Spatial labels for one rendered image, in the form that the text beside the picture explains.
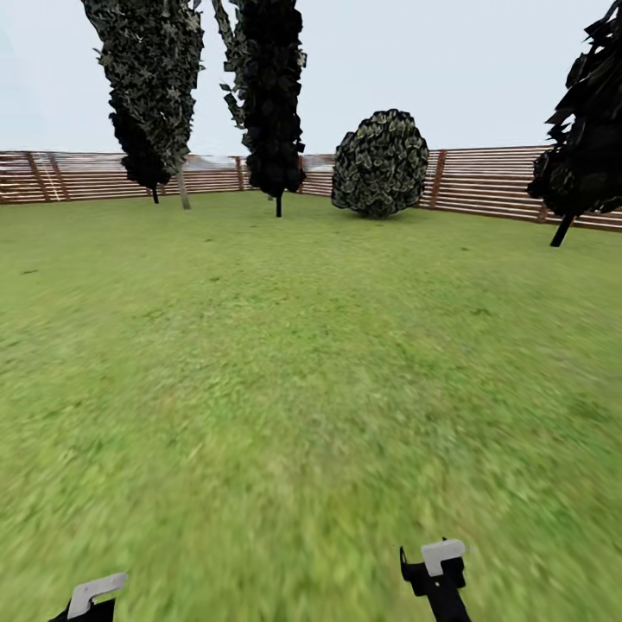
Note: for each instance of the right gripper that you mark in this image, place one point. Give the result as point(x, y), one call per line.
point(443, 584)

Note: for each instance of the bush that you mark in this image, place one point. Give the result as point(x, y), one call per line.
point(382, 167)

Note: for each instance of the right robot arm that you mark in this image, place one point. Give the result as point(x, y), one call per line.
point(438, 577)

